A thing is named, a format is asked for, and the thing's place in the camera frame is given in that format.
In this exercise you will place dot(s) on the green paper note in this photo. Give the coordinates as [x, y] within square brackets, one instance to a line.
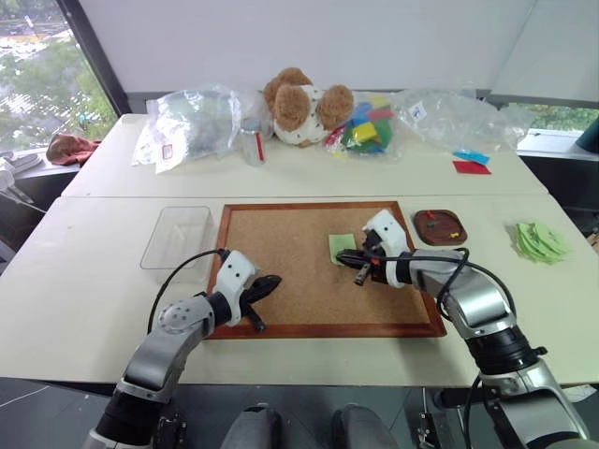
[340, 244]

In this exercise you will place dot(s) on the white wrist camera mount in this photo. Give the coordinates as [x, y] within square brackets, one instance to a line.
[390, 234]
[234, 276]

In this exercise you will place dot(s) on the blue paper note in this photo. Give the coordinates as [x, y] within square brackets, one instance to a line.
[471, 155]

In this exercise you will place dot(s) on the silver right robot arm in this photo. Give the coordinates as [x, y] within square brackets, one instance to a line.
[477, 299]

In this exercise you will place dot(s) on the brown and white plush dog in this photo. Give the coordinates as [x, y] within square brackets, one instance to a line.
[295, 107]

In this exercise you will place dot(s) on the clear plastic bag with labels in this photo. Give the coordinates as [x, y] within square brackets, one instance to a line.
[187, 126]

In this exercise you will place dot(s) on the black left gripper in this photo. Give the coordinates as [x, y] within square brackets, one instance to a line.
[252, 294]

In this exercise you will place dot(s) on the reddish brown cloth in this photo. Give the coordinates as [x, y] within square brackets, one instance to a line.
[70, 149]

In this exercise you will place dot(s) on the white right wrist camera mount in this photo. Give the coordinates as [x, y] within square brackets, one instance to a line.
[390, 234]

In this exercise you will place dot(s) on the teal object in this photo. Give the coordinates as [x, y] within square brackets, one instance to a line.
[588, 133]

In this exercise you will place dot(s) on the dark rounded shape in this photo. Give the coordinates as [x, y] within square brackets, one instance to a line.
[362, 428]
[252, 428]

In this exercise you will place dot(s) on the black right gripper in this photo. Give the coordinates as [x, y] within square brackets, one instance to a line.
[377, 252]

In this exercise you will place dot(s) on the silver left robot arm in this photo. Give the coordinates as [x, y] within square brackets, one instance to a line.
[154, 355]

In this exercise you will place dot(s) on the bag of colourful notes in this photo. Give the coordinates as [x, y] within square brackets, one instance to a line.
[367, 131]

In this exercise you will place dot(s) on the clear plastic box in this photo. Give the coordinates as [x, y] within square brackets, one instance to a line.
[175, 238]

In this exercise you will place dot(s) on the large empty clear plastic bag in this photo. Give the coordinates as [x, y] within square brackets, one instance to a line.
[463, 117]

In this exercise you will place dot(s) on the pile of green notes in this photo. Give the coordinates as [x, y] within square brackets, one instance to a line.
[540, 243]

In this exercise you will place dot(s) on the red paper note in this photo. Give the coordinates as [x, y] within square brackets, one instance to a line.
[470, 167]

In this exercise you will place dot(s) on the clear plastic jar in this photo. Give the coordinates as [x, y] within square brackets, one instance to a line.
[252, 142]

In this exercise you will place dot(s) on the wood framed cork board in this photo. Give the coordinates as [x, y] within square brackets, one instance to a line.
[290, 262]

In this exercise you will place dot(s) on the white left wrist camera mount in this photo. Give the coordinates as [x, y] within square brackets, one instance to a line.
[234, 276]

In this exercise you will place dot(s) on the dark wooden tray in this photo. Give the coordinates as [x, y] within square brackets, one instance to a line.
[440, 228]

